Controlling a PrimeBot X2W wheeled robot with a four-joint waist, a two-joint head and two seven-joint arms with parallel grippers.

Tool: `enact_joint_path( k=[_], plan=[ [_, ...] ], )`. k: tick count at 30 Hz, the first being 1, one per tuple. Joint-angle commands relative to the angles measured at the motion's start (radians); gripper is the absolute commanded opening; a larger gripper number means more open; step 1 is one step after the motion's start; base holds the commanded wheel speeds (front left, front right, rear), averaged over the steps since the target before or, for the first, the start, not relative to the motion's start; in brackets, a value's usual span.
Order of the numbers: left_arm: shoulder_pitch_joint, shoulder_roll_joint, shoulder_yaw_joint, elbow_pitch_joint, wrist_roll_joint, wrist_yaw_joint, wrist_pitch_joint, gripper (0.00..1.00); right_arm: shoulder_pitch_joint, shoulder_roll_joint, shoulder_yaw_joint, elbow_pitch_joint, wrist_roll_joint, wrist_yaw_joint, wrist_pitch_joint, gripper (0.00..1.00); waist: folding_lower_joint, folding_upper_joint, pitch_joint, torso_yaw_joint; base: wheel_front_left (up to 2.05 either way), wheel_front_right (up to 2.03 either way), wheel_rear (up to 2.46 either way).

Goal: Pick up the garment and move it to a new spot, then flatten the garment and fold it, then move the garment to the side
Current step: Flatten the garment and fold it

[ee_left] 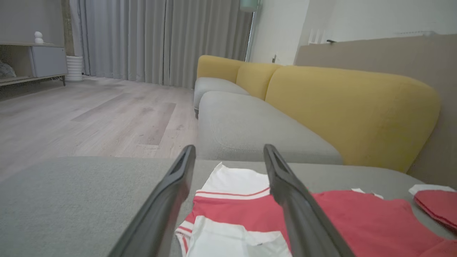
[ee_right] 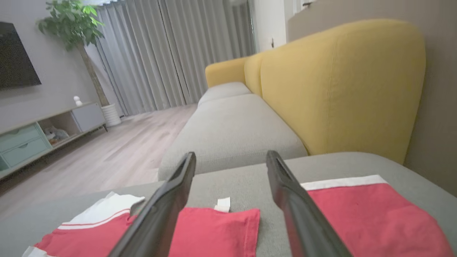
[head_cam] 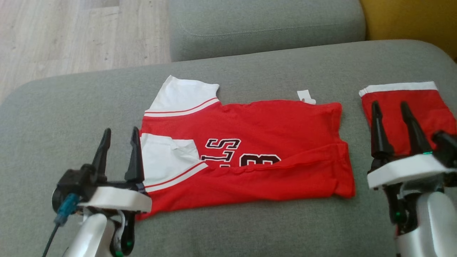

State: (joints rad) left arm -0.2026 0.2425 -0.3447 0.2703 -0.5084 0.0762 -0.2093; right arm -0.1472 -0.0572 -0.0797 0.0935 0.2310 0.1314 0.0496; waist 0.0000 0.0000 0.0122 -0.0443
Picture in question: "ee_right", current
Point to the black wall television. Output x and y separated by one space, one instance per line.
16 57

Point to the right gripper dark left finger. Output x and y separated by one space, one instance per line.
160 214

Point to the low television cabinet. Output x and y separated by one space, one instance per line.
25 142

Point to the red jersey with white panel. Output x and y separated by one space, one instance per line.
214 232

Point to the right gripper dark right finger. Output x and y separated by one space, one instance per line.
303 217

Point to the green potted tree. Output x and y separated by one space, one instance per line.
71 21

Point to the grey pleated curtain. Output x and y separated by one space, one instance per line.
171 53

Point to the large yellow sofa backrest cushion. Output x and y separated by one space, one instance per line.
339 89

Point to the narrow yellow sofa backrest cushion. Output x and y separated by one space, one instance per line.
253 73

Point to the yellow sofa armrest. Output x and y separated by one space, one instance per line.
225 71

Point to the small white figurine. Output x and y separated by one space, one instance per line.
78 101

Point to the grey plush toy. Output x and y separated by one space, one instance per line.
57 134

